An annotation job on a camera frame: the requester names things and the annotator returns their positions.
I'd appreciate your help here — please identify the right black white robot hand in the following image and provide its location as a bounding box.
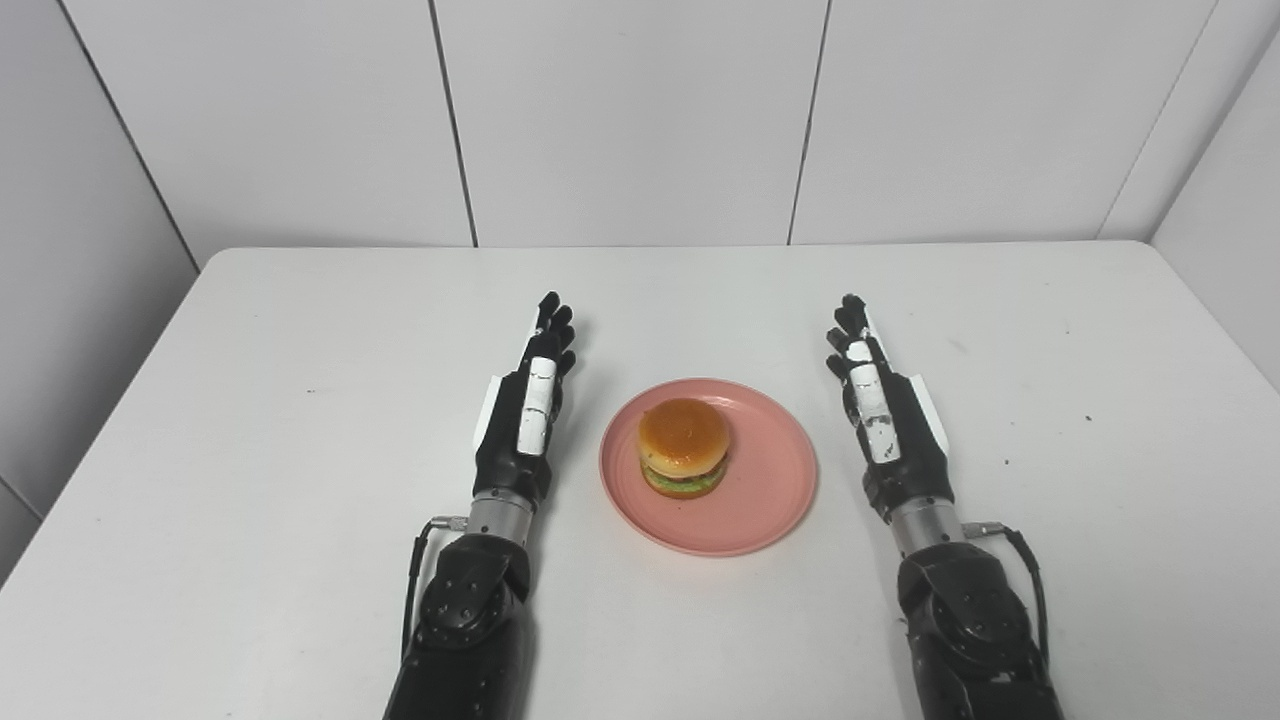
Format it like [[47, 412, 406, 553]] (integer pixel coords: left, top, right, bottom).
[[825, 293, 955, 516]]

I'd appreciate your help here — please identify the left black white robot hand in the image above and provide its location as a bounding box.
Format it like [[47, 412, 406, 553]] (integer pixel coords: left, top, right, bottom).
[[470, 291, 579, 506]]

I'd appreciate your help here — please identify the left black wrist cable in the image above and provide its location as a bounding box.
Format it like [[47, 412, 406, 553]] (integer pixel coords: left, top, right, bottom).
[[400, 516, 471, 661]]

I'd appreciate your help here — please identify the toy hamburger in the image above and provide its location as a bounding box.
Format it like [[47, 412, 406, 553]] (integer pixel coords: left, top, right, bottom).
[[638, 398, 731, 500]]

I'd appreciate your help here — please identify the pink round plate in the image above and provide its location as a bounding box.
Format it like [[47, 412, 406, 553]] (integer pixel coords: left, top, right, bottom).
[[599, 377, 820, 558]]

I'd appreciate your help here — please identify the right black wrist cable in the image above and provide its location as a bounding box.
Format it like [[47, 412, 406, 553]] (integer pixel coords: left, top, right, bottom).
[[962, 520, 1051, 666]]

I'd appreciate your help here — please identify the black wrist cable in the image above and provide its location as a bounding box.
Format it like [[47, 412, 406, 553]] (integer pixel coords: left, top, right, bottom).
[[400, 516, 471, 661], [962, 520, 1051, 666]]

